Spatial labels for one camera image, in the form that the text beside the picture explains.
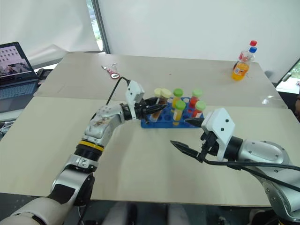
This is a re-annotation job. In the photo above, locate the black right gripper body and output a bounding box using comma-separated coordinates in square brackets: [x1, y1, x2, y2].
[197, 131, 220, 163]

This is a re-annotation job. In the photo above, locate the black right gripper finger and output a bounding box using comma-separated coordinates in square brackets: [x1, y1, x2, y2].
[170, 140, 200, 161]
[184, 117, 205, 128]

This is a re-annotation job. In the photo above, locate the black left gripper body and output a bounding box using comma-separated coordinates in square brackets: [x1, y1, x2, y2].
[135, 98, 151, 124]

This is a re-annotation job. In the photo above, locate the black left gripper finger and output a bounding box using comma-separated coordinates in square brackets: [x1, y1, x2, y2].
[143, 97, 163, 106]
[148, 104, 169, 116]

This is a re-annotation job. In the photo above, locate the brown test tube cream cap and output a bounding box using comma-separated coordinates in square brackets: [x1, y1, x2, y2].
[150, 88, 173, 123]
[153, 88, 165, 104]

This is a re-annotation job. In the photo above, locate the blue test tube rack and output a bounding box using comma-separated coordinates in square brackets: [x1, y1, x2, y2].
[140, 97, 203, 129]

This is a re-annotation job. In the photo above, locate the red test tube green cap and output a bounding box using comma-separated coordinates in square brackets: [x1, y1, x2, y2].
[192, 100, 207, 119]
[188, 88, 203, 110]

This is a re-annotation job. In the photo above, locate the yellow test tube green cap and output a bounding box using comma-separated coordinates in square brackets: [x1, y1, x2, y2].
[172, 88, 184, 111]
[172, 100, 187, 127]

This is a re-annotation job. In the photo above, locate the red and white handheld tool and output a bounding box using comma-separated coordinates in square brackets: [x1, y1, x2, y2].
[106, 67, 121, 80]

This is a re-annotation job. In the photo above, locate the orange soda bottle blue cap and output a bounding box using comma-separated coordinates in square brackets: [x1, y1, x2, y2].
[231, 46, 258, 82]

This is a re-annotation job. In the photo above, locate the cola bottle red cap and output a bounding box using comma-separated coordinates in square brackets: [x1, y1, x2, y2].
[232, 40, 258, 71]

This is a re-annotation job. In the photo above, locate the black desk device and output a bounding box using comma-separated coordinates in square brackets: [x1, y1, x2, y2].
[34, 67, 52, 82]

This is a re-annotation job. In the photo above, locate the open laptop computer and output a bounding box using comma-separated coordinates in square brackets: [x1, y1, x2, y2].
[0, 41, 40, 113]

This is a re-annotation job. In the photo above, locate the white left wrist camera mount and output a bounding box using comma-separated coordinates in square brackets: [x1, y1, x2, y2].
[124, 80, 145, 120]

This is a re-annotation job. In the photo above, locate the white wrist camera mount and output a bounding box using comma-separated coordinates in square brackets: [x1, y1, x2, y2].
[201, 107, 236, 162]
[124, 80, 145, 120]

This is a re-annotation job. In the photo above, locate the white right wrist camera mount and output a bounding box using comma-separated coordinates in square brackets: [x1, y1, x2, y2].
[201, 107, 236, 162]

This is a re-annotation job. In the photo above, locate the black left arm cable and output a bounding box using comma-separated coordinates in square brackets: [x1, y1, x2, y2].
[105, 76, 131, 105]

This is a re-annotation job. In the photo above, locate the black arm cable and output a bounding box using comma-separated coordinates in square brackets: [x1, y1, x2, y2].
[105, 76, 131, 105]
[202, 157, 300, 195]

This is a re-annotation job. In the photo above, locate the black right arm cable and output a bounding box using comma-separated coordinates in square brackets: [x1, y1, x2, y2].
[202, 157, 300, 195]

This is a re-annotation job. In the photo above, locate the grey window frame post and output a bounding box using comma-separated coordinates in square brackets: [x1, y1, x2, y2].
[93, 0, 111, 53]

